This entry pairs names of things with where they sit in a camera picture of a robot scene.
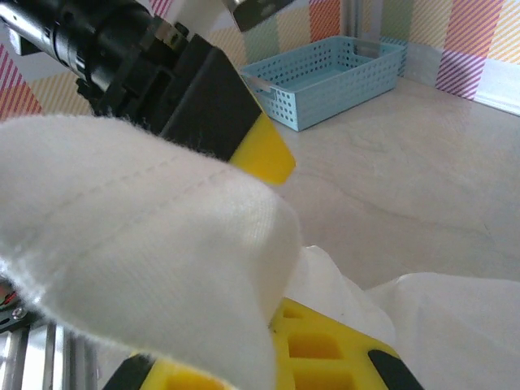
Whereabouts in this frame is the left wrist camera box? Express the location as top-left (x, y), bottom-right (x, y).
top-left (221, 0), bottom-right (294, 33)

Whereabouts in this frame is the white t-shirt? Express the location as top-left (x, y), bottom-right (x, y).
top-left (0, 115), bottom-right (520, 390)

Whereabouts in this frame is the blue perforated plastic basket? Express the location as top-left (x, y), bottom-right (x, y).
top-left (239, 35), bottom-right (409, 133)

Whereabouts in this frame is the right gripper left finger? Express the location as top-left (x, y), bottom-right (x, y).
top-left (101, 352), bottom-right (239, 390)

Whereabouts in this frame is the aluminium frame post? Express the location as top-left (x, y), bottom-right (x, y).
top-left (340, 0), bottom-right (385, 41)

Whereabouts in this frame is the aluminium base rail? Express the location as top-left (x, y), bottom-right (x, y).
top-left (0, 324), bottom-right (101, 390)

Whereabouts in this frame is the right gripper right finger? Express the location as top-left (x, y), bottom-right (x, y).
top-left (268, 296), bottom-right (426, 390)

